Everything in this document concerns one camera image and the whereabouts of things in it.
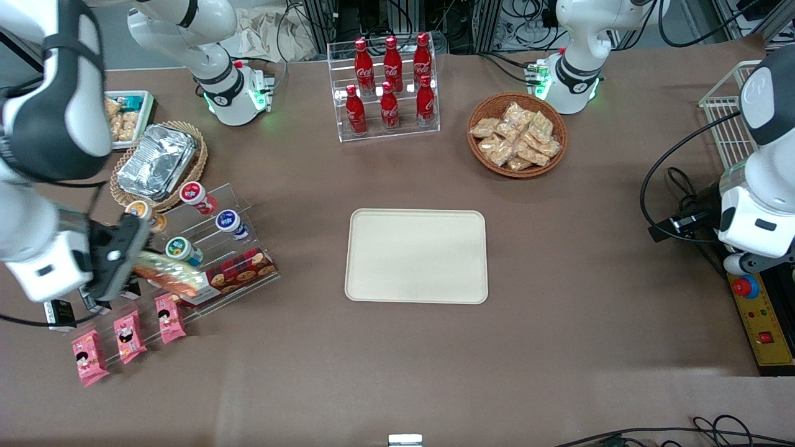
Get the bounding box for white rectangular bin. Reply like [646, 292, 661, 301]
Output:
[103, 91, 156, 151]

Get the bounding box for black base cable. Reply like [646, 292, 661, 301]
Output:
[475, 52, 538, 84]

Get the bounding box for red cola bottle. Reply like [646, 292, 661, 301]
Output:
[345, 84, 368, 136]
[416, 74, 436, 127]
[413, 32, 433, 84]
[354, 38, 375, 95]
[383, 35, 403, 93]
[379, 81, 400, 131]

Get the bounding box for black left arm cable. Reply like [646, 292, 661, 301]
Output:
[641, 112, 743, 244]

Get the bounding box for triangle sandwich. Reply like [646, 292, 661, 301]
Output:
[132, 250, 210, 299]

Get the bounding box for oval light wicker basket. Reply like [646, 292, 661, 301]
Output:
[111, 120, 208, 213]

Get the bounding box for pink snack packet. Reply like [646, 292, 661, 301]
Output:
[113, 310, 148, 364]
[71, 329, 111, 387]
[154, 293, 187, 345]

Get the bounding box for orange lid yogurt cup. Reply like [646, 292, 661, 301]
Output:
[126, 201, 168, 234]

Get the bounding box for blue lid yogurt cup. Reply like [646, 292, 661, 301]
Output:
[215, 209, 250, 241]

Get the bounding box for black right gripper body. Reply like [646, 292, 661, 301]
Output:
[87, 214, 150, 303]

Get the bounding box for aluminium frame profile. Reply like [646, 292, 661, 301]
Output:
[714, 0, 795, 45]

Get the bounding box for black equipment rack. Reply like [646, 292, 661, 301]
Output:
[301, 0, 560, 54]

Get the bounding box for aluminium foil container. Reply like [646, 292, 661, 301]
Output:
[117, 124, 199, 201]

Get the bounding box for white wire rack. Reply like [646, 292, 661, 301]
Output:
[698, 60, 763, 171]

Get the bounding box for black cable bundle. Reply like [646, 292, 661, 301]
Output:
[666, 166, 722, 261]

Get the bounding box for black floor cable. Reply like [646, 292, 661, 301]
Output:
[553, 415, 795, 447]

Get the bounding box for green lid yogurt cup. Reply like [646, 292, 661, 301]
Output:
[165, 237, 204, 266]

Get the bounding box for crumpled beige cloth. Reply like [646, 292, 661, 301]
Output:
[233, 7, 317, 63]

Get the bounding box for clear acrylic stepped stand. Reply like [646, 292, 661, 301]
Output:
[75, 182, 281, 367]

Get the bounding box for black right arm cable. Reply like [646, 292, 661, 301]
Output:
[0, 309, 104, 328]

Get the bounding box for yellow emergency stop box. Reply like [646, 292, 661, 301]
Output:
[725, 272, 795, 377]

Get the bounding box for clear acrylic bottle rack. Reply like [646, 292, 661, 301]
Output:
[327, 38, 441, 143]

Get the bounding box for red lid yogurt cup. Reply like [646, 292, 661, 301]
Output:
[179, 181, 218, 216]

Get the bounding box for round brown wicker basket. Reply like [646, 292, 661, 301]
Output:
[466, 92, 568, 179]

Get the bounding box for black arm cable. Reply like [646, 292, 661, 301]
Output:
[641, 112, 743, 244]
[0, 309, 104, 328]

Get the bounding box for beige plastic tray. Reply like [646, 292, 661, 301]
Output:
[345, 209, 489, 305]

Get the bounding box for red tartan cookie box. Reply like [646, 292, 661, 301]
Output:
[183, 247, 277, 309]

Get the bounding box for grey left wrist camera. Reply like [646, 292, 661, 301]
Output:
[723, 251, 795, 276]

